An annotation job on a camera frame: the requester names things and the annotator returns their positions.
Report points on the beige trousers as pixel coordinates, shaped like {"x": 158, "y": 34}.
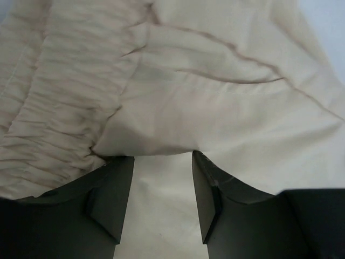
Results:
{"x": 245, "y": 82}

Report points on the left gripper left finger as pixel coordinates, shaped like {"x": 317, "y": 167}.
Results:
{"x": 82, "y": 219}

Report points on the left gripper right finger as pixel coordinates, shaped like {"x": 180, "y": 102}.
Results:
{"x": 239, "y": 221}

